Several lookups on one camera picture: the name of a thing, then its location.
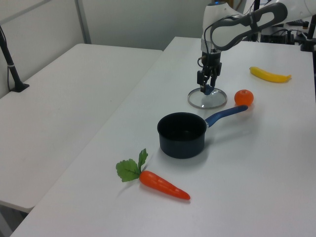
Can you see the black computer keyboard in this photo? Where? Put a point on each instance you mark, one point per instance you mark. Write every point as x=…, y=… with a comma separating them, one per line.
x=296, y=22

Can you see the white grey Franka robot arm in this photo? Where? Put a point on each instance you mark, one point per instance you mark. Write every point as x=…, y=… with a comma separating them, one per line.
x=237, y=27

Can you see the black clamp camera stand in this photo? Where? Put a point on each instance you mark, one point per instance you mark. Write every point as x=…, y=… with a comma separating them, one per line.
x=308, y=40

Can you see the glass lid with blue knob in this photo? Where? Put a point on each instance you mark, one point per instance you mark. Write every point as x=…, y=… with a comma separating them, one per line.
x=207, y=100

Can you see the orange toy mandarin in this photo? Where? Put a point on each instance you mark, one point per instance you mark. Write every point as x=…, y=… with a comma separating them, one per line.
x=243, y=98

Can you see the toy carrot with green leaves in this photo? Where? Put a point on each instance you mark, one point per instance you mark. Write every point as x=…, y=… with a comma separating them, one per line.
x=160, y=184

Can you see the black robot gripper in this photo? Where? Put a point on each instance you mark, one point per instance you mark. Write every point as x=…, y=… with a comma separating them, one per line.
x=210, y=59

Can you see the yellow toy banana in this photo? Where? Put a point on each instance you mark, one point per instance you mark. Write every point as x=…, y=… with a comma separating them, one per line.
x=269, y=75

